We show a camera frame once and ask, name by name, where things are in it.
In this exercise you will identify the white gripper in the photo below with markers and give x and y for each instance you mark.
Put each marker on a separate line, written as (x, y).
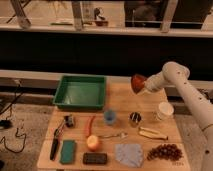
(154, 83)

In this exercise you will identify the dark red bowl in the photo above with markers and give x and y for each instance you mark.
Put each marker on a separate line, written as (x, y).
(137, 83)

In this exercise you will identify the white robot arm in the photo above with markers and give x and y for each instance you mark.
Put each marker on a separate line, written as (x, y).
(199, 106)

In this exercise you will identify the green plastic tray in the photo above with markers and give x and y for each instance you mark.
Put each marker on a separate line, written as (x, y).
(81, 92)

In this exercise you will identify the small metal can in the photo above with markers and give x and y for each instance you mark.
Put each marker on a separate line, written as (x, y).
(134, 119)

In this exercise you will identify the white paper bowl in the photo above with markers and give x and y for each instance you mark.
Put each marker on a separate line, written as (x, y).
(164, 111)

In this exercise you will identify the banana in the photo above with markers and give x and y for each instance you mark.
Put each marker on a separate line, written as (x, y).
(152, 134)

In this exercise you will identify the blue plastic cup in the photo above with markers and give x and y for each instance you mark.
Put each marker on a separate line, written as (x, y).
(109, 117)

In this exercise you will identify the orange carrot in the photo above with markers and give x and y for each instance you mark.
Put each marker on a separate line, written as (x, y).
(88, 126)

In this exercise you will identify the blue grey cloth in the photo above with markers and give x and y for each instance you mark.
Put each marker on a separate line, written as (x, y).
(130, 155)

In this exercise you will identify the bunch of dark grapes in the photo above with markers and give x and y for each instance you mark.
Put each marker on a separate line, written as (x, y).
(165, 151)

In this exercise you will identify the orange apple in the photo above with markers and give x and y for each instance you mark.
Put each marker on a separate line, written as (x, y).
(93, 142)

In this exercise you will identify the person in background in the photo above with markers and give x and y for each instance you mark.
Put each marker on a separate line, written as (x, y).
(144, 13)

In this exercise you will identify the small black binder clip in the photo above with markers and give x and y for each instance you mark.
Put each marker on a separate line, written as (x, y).
(69, 121)

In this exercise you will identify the green sponge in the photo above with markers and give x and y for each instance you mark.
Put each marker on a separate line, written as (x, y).
(68, 152)

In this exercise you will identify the black handled knife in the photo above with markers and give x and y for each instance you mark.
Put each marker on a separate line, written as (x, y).
(54, 148)

